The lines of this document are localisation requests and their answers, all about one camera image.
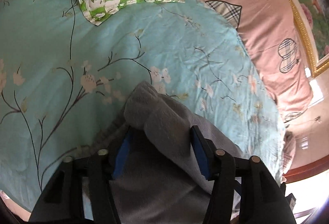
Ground grey fleece pants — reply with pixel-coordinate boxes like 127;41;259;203
94;81;245;224

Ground turquoise floral bed sheet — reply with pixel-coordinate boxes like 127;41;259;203
1;0;284;210

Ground pink quilt with plaid hearts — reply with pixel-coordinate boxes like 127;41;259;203
201;0;313;118

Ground gold framed landscape painting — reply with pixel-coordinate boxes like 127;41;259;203
289;0;328;78

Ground brown wooden door frame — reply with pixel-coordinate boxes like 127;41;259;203
284;155;329;184

